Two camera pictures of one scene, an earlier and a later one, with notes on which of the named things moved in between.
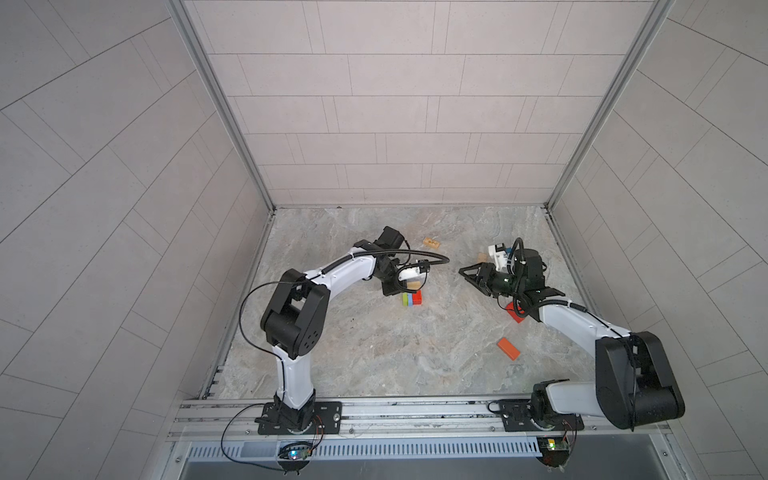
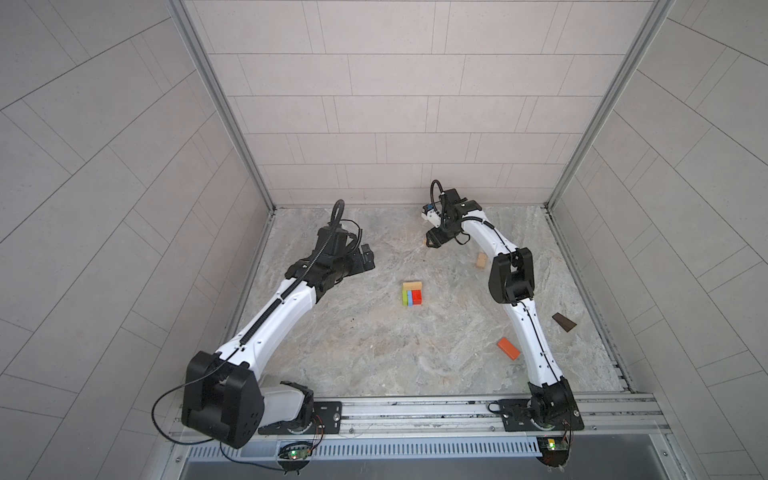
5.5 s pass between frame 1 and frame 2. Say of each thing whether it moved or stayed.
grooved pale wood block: moved
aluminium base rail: stayed
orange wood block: stayed
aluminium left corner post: stayed
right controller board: stayed
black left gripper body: moved
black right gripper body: moved
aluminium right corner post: stayed
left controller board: stayed
